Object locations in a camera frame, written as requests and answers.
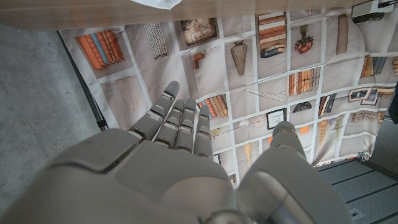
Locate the black backdrop stand pole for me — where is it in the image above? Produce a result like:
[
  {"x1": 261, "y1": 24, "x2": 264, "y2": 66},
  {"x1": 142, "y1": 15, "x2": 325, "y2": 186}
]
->
[{"x1": 57, "y1": 30, "x2": 109, "y2": 131}]

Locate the white tissue cloth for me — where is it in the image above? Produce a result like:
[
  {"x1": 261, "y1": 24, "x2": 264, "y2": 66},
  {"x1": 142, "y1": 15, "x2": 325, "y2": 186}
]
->
[{"x1": 130, "y1": 0, "x2": 183, "y2": 10}]

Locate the printed bookshelf backdrop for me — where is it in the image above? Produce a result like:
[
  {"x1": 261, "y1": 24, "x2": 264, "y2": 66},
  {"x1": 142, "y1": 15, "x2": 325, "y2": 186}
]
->
[{"x1": 57, "y1": 6, "x2": 398, "y2": 187}]

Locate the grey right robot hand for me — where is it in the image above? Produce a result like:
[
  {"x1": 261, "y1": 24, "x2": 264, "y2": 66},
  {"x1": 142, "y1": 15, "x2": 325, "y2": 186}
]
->
[{"x1": 0, "y1": 80, "x2": 354, "y2": 224}]

